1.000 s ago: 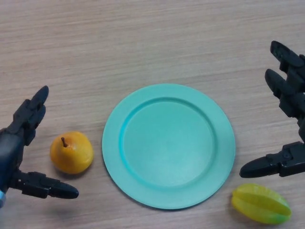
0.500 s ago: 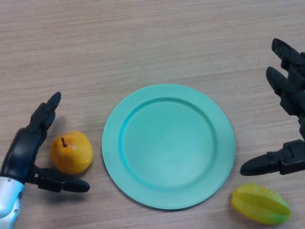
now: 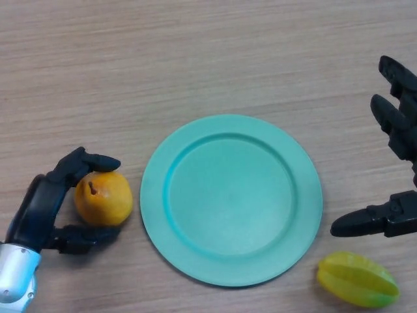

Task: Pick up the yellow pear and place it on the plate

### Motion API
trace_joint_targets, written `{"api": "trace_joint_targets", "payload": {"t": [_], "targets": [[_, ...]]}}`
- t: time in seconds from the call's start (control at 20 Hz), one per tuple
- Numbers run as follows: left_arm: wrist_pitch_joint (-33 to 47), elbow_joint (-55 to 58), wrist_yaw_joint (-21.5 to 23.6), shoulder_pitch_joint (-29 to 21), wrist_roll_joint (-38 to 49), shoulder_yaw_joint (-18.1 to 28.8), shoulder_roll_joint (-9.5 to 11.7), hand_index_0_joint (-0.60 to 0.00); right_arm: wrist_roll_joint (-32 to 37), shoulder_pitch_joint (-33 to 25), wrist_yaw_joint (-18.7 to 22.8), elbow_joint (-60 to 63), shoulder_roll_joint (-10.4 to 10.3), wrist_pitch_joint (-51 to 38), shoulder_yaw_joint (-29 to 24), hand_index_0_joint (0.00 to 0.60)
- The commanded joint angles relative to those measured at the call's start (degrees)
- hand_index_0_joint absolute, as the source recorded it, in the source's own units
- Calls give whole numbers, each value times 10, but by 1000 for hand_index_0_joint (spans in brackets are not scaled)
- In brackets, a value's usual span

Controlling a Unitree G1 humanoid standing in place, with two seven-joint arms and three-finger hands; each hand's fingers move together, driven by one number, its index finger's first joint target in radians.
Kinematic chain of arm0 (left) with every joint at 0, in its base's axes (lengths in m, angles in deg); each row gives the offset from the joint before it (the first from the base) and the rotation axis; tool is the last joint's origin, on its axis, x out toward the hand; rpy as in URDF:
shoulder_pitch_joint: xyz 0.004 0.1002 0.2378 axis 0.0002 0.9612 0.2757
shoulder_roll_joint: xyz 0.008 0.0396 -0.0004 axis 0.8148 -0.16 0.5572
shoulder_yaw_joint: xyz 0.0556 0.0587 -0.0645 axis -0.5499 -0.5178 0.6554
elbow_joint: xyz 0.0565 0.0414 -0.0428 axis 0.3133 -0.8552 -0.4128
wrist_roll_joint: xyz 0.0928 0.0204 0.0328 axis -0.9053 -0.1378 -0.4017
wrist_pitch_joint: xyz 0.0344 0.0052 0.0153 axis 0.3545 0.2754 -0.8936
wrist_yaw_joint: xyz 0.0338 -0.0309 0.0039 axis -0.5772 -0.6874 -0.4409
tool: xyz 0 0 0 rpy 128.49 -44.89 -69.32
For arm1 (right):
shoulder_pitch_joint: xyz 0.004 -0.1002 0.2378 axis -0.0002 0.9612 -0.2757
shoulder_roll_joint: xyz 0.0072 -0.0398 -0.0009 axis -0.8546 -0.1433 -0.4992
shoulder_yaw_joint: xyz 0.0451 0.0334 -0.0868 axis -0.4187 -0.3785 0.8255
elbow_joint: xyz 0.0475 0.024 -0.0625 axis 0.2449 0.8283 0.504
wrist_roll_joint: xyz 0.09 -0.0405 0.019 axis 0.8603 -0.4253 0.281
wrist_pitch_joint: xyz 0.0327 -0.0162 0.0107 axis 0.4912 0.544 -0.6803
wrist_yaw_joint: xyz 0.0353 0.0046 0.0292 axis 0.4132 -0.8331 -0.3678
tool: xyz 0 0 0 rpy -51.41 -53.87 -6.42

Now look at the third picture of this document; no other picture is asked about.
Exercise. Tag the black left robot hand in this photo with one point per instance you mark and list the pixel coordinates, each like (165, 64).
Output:
(42, 208)

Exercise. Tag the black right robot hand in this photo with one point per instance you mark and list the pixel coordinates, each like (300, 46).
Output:
(399, 130)

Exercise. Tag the yellow pear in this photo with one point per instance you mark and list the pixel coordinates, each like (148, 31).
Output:
(104, 199)

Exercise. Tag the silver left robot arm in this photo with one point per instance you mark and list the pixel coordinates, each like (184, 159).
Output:
(18, 277)

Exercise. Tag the green round plate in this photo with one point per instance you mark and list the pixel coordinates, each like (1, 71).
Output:
(232, 201)

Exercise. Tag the yellow-green starfruit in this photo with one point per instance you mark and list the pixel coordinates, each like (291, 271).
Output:
(357, 279)

